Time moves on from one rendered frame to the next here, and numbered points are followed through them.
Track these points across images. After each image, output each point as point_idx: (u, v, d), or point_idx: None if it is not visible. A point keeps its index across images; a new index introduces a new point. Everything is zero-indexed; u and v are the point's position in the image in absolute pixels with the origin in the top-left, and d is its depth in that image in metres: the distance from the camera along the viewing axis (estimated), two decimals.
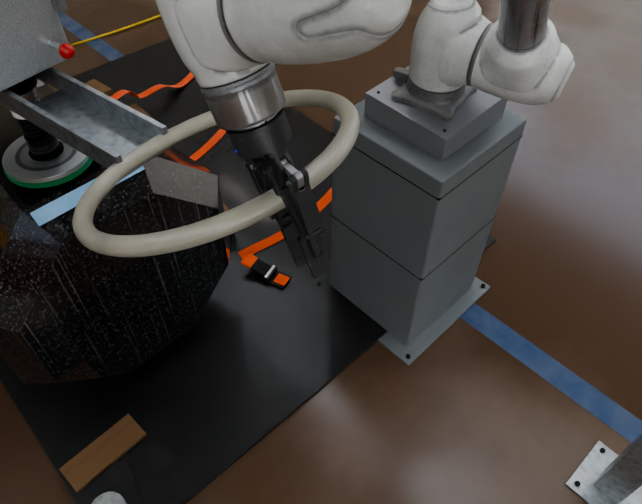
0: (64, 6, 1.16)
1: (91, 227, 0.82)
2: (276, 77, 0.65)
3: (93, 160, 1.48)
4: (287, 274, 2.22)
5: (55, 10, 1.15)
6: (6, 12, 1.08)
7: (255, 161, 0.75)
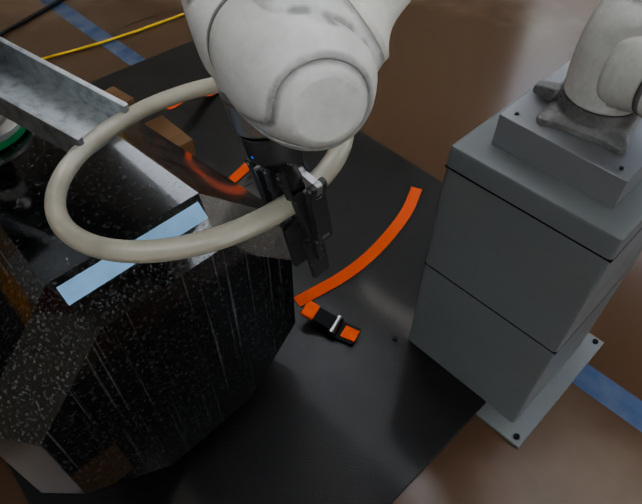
0: None
1: (77, 227, 0.76)
2: None
3: (140, 207, 1.09)
4: (357, 327, 1.83)
5: None
6: None
7: None
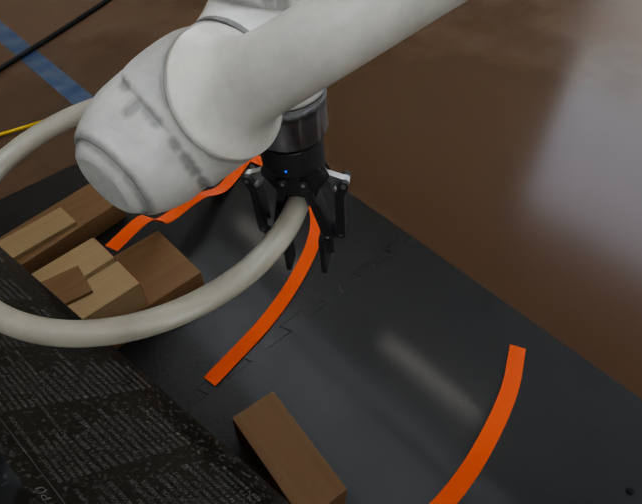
0: None
1: (70, 320, 0.60)
2: None
3: None
4: None
5: None
6: None
7: (261, 177, 0.69)
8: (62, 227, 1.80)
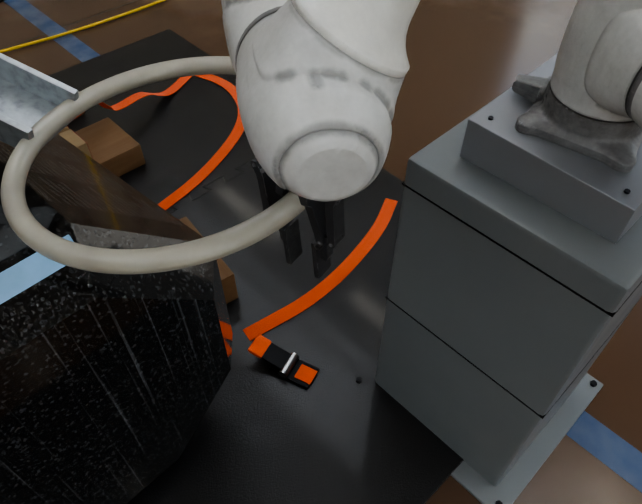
0: None
1: (56, 236, 0.69)
2: None
3: None
4: (314, 366, 1.56)
5: None
6: None
7: None
8: None
